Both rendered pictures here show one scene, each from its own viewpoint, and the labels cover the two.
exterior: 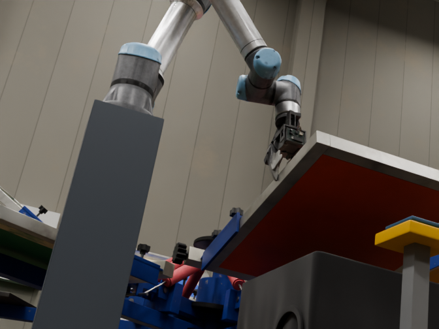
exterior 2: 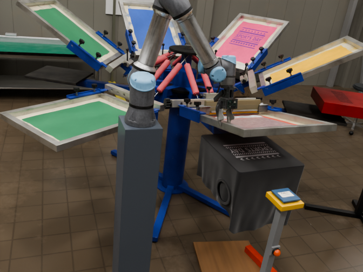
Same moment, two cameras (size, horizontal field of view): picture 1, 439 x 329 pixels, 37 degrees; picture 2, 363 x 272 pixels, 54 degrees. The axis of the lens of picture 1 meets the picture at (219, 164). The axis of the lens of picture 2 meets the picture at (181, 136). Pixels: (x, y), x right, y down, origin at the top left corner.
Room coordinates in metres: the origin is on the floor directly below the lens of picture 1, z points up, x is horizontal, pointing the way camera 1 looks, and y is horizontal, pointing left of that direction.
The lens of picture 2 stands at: (-0.06, 0.29, 1.86)
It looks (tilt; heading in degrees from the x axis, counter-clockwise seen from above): 24 degrees down; 352
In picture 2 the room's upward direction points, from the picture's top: 7 degrees clockwise
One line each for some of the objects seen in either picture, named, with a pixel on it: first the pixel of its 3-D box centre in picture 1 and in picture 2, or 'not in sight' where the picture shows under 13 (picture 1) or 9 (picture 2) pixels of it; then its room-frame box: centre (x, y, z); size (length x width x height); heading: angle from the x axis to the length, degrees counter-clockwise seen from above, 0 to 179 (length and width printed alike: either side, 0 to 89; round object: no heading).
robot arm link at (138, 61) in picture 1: (137, 70); (142, 88); (1.57, 0.26, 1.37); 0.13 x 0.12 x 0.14; 5
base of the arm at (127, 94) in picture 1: (128, 106); (140, 111); (1.56, 0.26, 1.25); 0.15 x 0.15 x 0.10
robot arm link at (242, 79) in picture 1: (256, 87); (210, 67); (1.71, -0.07, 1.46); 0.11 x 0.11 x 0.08; 5
